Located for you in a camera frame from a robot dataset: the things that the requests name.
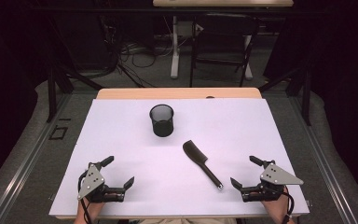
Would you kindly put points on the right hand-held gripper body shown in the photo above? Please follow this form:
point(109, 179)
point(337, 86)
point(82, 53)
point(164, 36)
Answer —
point(275, 175)

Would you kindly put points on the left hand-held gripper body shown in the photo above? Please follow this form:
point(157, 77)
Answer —
point(91, 183)

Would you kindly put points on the black comb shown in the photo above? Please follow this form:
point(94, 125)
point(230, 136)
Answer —
point(195, 155)

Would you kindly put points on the black mesh pen holder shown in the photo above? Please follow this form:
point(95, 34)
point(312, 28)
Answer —
point(162, 123)

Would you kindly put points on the person's left hand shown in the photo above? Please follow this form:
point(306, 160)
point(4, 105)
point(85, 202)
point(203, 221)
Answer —
point(88, 211)

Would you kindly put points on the person's right hand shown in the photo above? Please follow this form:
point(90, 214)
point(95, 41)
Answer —
point(278, 210)

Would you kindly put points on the white table sheet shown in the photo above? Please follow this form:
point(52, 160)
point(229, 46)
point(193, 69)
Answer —
point(174, 174)

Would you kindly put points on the black metal stand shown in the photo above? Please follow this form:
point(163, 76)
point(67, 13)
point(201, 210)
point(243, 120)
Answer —
point(306, 96)
point(52, 90)

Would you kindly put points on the desk with white legs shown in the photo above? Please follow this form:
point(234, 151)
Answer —
point(175, 56)

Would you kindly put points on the black folding chair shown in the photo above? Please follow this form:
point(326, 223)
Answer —
point(220, 34)

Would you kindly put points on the aluminium floor rail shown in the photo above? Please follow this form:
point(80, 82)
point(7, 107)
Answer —
point(323, 161)
point(28, 161)

